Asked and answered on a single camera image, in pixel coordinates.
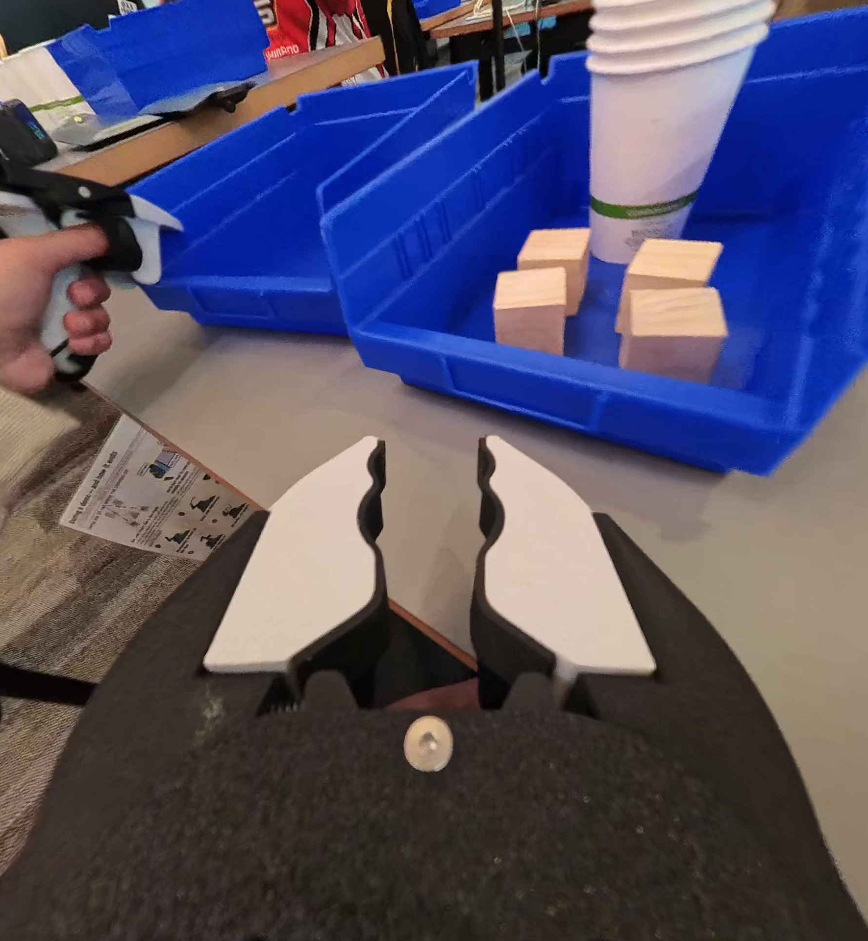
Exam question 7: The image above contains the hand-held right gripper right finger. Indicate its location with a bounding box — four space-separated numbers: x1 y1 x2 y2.
470 434 657 701

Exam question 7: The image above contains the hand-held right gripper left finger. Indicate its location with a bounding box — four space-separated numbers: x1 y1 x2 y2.
203 435 392 699

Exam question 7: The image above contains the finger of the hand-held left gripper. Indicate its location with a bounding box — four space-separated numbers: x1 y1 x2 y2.
132 196 184 232
109 219 165 285

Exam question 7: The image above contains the blue plastic bin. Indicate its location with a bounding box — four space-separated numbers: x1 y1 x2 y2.
126 62 479 338
318 7 868 476

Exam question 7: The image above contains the wooden cube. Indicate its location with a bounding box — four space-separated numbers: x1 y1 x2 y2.
622 239 725 302
517 228 592 317
493 267 569 357
615 287 729 385

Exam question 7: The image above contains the stack of white paper cups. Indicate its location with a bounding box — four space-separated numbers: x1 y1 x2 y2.
587 0 774 266

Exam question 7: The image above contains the person's left forearm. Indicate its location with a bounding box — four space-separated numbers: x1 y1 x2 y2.
0 364 82 611

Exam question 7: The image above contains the person's left hand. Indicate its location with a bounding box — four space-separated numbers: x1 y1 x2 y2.
0 223 116 396

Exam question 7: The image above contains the wooden desk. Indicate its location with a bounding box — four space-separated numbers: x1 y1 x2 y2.
419 0 596 101
37 37 388 189

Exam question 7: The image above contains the printed instruction sheet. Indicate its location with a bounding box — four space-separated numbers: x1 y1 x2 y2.
59 415 260 562

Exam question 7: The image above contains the blue storage bin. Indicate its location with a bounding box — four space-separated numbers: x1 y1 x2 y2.
46 0 270 122

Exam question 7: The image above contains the red striped jersey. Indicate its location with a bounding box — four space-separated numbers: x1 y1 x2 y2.
259 0 389 80

